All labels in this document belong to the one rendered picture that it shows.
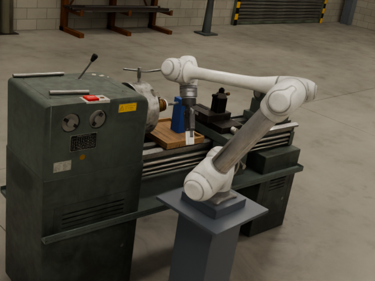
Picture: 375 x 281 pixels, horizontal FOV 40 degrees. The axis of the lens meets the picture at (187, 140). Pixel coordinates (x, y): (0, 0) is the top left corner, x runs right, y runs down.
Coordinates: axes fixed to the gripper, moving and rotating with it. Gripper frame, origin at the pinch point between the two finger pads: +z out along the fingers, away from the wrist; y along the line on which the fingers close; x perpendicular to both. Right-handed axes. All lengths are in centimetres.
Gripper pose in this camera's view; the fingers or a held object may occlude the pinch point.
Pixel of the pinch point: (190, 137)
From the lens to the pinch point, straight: 257.6
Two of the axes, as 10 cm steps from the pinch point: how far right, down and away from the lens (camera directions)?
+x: 9.6, -0.2, 2.7
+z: 0.3, 10.0, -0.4
